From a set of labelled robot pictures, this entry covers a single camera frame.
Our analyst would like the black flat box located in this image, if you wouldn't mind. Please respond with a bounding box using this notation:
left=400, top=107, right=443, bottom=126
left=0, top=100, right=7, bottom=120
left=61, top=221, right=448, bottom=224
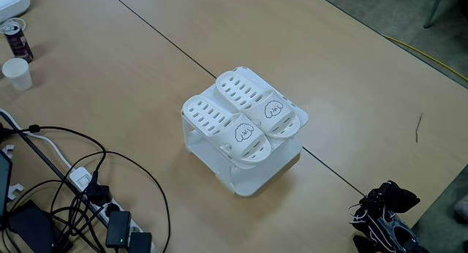
left=7, top=199, right=74, bottom=253

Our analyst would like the white power strip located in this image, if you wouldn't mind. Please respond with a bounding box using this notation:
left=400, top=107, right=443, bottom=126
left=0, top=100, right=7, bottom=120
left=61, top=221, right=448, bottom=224
left=68, top=166, right=157, bottom=253

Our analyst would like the purple drink can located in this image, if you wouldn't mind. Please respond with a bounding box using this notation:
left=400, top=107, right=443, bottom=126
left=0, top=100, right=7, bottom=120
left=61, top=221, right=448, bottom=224
left=3, top=22, right=34, bottom=64

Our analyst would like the white power strip cable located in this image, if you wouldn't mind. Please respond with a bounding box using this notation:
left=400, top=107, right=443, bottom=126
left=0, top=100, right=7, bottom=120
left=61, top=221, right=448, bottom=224
left=0, top=107, right=74, bottom=170

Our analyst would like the white box device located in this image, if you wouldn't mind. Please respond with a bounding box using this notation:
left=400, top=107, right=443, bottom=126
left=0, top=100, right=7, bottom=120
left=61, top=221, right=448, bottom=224
left=0, top=0, right=31, bottom=24

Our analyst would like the black charger plug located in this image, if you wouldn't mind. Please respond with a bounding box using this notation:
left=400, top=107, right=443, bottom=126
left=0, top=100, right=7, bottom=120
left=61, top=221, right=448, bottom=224
left=83, top=171, right=113, bottom=207

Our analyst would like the black power adapter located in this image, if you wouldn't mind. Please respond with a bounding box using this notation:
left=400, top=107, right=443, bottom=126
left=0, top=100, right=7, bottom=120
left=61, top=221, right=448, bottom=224
left=128, top=231, right=154, bottom=253
left=105, top=210, right=132, bottom=249

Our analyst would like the black looping cable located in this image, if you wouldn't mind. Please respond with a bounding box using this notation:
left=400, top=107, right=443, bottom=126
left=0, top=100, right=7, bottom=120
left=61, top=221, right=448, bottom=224
left=49, top=150, right=172, bottom=253

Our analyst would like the black cable with ferrite bead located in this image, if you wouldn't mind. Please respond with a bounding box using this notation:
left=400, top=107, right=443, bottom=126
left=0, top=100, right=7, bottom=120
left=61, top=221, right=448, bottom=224
left=0, top=124, right=107, bottom=181

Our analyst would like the white coiled cable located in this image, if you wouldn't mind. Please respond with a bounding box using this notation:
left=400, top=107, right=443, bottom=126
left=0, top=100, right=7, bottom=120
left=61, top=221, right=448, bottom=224
left=0, top=17, right=28, bottom=35

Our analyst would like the person's shoe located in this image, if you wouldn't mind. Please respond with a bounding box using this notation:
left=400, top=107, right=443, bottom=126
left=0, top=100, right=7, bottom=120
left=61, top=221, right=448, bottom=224
left=454, top=194, right=468, bottom=224

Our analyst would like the yellow floor cable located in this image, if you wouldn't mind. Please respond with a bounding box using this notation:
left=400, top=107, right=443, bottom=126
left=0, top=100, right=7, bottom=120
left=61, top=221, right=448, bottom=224
left=382, top=34, right=468, bottom=84

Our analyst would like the white plastic bracket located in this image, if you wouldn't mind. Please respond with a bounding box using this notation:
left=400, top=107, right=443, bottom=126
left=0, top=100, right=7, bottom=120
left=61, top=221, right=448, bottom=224
left=1, top=144, right=16, bottom=160
left=6, top=183, right=26, bottom=202

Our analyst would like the white slipper with dog print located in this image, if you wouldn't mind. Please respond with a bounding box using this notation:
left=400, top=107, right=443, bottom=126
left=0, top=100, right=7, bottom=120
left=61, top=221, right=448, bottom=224
left=181, top=94, right=273, bottom=165
left=215, top=70, right=301, bottom=140

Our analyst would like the white paper cup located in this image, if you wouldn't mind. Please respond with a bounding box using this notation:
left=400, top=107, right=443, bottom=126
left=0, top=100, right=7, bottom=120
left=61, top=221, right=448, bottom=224
left=1, top=57, right=34, bottom=92

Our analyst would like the white two-tier shoe rack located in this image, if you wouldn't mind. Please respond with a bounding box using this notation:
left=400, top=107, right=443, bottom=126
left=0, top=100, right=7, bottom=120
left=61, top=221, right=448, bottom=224
left=181, top=66, right=309, bottom=198

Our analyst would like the grey chair leg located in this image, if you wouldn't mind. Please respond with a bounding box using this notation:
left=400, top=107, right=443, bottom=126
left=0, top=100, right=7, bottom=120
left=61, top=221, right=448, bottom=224
left=423, top=0, right=448, bottom=29

